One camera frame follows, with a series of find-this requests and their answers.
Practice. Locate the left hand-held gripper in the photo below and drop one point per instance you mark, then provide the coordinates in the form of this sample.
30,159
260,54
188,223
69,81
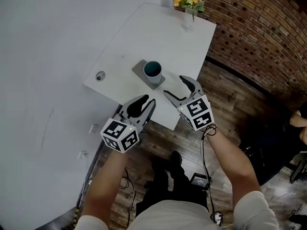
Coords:
118,135

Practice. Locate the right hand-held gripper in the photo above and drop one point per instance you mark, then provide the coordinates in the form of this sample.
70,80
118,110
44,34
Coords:
199,114

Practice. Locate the pale teal ribbed cup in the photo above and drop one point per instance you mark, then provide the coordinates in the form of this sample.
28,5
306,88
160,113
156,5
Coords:
153,79

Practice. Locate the grey square coaster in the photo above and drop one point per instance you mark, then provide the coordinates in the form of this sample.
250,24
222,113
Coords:
139,69

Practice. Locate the person's right forearm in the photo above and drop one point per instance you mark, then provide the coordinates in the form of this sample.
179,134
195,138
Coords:
232,166

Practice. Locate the person's left forearm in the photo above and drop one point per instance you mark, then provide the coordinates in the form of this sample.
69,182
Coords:
105,183

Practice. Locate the person's right shoe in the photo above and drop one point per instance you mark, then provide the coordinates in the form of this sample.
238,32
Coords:
175,160

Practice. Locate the white square table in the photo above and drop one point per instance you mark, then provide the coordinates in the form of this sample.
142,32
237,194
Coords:
156,37

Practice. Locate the clear glass vase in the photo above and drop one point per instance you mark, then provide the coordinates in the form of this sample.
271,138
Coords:
189,20

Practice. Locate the person's black trousers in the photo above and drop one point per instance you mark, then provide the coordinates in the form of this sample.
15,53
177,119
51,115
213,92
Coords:
168,190

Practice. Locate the black box with screen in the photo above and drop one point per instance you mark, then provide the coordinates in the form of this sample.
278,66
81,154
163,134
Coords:
198,180

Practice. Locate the person's white shirt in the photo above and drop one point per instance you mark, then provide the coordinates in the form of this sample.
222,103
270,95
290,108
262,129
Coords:
172,217

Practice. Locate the white wall socket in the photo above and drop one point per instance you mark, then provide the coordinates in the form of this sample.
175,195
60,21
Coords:
82,155
94,128

